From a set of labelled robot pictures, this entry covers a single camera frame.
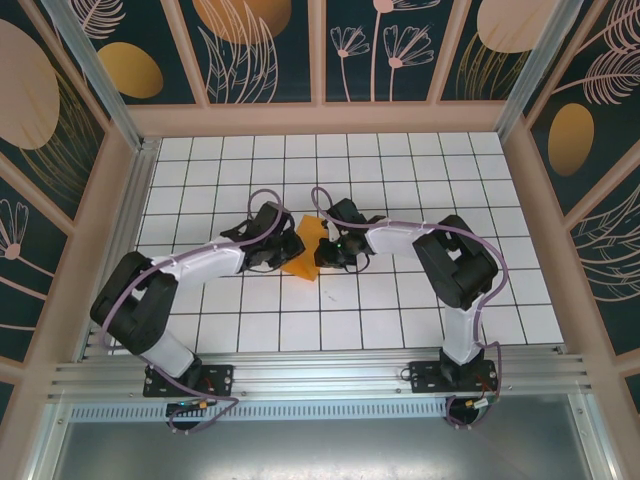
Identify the orange cloth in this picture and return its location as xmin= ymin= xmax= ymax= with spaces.
xmin=279 ymin=213 xmax=332 ymax=283

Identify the grey metal sheet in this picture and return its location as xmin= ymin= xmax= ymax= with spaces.
xmin=44 ymin=394 xmax=616 ymax=480

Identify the small adapter board with connectors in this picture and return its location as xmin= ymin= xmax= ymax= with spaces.
xmin=464 ymin=394 xmax=501 ymax=411
xmin=166 ymin=398 xmax=212 ymax=417

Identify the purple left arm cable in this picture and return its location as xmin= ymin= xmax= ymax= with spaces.
xmin=99 ymin=188 xmax=296 ymax=435

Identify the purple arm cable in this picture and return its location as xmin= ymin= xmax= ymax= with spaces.
xmin=310 ymin=186 xmax=509 ymax=432
xmin=99 ymin=188 xmax=296 ymax=435

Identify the long aluminium mounting rail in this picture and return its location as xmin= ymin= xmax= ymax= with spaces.
xmin=47 ymin=349 xmax=596 ymax=401

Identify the short aluminium side rail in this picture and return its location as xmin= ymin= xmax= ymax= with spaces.
xmin=74 ymin=139 xmax=161 ymax=361

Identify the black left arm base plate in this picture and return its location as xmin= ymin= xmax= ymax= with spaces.
xmin=143 ymin=364 xmax=235 ymax=399

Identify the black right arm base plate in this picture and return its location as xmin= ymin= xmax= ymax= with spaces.
xmin=408 ymin=360 xmax=500 ymax=394

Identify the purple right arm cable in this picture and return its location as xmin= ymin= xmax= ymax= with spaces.
xmin=310 ymin=186 xmax=509 ymax=432

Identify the perforated metal cable duct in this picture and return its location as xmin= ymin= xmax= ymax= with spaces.
xmin=69 ymin=399 xmax=451 ymax=424

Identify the aluminium frame post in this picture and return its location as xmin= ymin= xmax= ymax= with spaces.
xmin=39 ymin=0 xmax=146 ymax=151
xmin=494 ymin=0 xmax=571 ymax=146

